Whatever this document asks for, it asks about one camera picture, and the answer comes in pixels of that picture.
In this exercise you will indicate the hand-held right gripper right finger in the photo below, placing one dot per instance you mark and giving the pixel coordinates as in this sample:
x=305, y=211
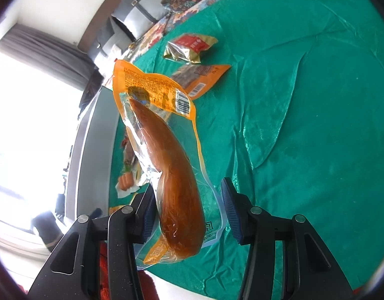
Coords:
x=234, y=213

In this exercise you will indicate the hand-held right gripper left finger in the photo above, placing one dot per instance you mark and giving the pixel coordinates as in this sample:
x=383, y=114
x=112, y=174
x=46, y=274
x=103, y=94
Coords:
x=148, y=222

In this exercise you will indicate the orange sausage packet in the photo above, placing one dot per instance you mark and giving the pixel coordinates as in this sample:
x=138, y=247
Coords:
x=176, y=178

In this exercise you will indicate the small sausage packet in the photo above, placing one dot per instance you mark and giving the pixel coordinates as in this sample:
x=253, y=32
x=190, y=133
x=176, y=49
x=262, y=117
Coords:
x=128, y=183

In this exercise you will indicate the red cloth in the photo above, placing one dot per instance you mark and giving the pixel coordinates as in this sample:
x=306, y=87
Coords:
x=148, y=287

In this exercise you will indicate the dark red snack packet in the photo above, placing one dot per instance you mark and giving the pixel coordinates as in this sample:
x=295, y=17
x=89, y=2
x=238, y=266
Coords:
x=128, y=153

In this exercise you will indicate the white board panel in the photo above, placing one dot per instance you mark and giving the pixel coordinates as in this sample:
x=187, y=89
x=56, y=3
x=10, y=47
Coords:
x=92, y=150

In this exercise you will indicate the green cloth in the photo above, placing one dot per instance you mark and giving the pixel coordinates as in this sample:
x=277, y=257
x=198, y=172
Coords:
x=304, y=131

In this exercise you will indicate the orange flat snack packet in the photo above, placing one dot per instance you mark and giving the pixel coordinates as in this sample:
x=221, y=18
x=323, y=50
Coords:
x=204, y=78

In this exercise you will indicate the red and gold snack packet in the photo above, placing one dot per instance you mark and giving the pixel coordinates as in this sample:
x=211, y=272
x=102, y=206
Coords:
x=189, y=45

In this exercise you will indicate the grey curtain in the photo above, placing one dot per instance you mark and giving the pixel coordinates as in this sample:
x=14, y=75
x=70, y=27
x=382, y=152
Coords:
x=48, y=50

